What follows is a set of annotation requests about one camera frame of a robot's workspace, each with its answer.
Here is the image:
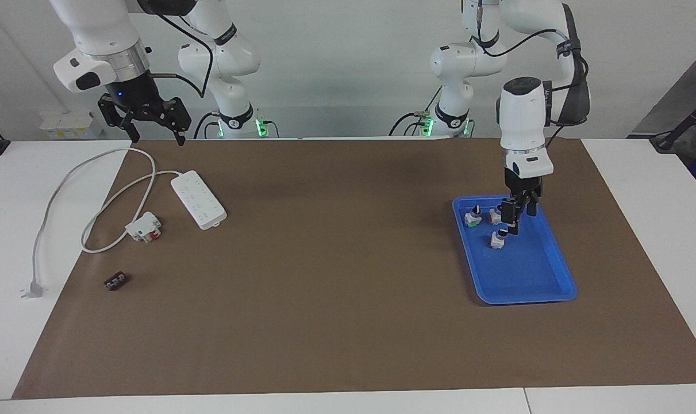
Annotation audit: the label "white power strip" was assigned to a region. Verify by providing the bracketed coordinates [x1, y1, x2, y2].
[171, 170, 228, 231]

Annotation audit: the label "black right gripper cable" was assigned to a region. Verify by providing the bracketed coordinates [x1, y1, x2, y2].
[149, 0, 215, 98]

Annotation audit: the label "black right arm base cable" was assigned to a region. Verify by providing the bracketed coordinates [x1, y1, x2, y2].
[194, 110, 219, 140]

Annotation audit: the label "white background boxes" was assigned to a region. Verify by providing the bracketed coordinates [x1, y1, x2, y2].
[40, 112, 102, 140]

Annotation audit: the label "white power cord with plug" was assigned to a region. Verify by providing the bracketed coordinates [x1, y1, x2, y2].
[20, 147, 182, 300]

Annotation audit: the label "black arm base cable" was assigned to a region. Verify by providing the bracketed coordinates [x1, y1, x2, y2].
[389, 86, 443, 137]
[194, 110, 219, 140]

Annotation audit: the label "brown paper table mat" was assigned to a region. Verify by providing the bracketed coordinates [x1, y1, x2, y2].
[11, 138, 696, 400]

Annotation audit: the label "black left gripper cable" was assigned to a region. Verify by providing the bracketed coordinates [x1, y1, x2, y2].
[474, 0, 590, 150]

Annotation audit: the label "black stand base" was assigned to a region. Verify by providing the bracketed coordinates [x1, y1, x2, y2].
[649, 95, 696, 153]

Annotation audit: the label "white red circuit breaker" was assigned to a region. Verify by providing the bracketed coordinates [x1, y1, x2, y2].
[125, 212, 163, 243]

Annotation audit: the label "black left arm base cable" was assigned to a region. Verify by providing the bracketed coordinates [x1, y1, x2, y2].
[389, 86, 443, 137]

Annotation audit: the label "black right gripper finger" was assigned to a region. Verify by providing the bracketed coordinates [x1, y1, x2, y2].
[151, 97, 193, 147]
[98, 95, 141, 145]

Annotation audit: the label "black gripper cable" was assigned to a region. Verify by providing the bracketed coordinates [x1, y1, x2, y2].
[149, 0, 215, 98]
[474, 0, 590, 150]

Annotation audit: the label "blue plastic tray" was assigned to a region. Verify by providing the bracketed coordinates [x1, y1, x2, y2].
[452, 194, 577, 305]

